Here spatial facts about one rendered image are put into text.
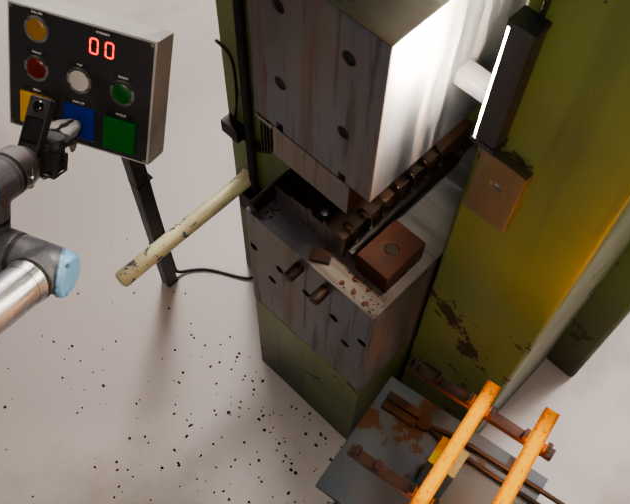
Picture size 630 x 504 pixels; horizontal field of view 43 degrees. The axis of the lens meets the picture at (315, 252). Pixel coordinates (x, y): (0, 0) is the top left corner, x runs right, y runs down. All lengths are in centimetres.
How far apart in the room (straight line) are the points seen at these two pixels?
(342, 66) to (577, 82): 34
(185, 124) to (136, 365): 96
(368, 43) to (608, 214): 45
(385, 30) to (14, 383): 188
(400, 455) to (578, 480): 92
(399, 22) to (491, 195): 38
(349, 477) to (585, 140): 91
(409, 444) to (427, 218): 49
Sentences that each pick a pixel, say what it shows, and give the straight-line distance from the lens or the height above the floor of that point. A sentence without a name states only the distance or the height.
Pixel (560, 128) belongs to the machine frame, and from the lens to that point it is 123.
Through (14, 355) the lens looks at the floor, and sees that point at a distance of 274.
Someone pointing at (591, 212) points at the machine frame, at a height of 136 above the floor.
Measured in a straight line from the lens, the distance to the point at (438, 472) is 153.
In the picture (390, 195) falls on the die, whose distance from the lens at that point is 170.
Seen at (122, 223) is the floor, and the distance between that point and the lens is 287.
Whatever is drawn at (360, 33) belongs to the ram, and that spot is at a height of 157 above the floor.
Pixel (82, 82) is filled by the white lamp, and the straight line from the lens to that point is 179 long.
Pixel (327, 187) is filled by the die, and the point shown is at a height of 113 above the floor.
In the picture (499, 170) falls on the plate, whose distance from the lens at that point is 135.
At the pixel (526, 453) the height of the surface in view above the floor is 95.
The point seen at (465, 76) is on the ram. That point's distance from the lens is 139.
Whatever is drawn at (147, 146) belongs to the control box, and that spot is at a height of 100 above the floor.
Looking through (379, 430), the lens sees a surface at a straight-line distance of 182.
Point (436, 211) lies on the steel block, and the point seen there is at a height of 92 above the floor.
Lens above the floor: 241
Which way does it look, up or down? 61 degrees down
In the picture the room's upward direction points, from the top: 2 degrees clockwise
